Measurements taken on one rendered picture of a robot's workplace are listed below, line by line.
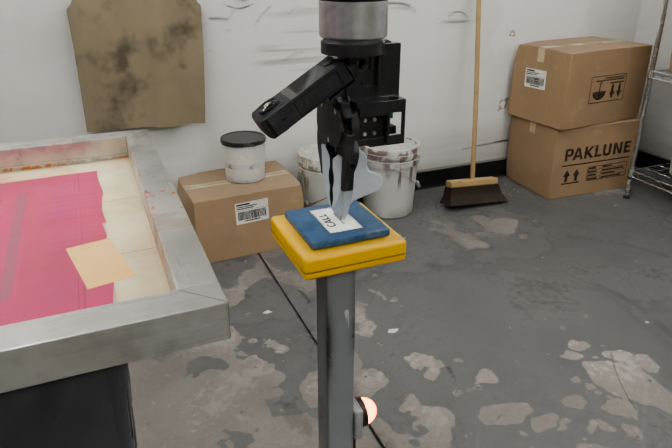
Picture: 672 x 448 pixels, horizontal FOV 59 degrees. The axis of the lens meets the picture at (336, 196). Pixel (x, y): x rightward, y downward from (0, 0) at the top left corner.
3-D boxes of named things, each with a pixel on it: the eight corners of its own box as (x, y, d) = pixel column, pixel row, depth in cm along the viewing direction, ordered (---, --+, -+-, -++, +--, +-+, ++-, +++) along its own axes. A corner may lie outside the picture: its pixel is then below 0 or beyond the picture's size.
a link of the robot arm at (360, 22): (334, 3, 59) (306, -3, 66) (334, 50, 61) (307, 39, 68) (401, 0, 62) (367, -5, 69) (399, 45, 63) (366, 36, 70)
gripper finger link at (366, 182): (386, 222, 72) (389, 149, 68) (341, 230, 70) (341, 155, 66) (374, 212, 74) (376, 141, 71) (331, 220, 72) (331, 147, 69)
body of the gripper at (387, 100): (405, 149, 68) (410, 42, 64) (336, 159, 65) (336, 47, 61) (375, 132, 75) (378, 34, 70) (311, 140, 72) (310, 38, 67)
